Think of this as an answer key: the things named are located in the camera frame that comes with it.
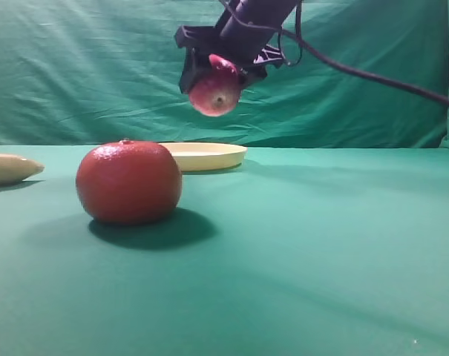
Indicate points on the yellow plate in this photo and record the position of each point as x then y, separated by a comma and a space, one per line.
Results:
205, 156

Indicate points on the orange tangerine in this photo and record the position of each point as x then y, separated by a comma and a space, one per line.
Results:
129, 182

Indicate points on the pale yellow banana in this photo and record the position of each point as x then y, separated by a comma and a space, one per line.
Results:
15, 168

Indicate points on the green backdrop cloth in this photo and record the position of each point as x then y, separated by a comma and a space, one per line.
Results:
86, 72

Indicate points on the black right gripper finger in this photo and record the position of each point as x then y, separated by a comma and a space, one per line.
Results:
251, 75

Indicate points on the green table cloth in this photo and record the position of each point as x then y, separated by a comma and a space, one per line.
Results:
296, 252

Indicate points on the red apple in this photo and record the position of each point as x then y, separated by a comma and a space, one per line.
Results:
218, 92

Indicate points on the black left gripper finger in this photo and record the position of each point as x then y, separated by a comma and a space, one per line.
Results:
195, 68

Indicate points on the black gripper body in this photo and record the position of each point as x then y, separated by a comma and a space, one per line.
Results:
242, 33

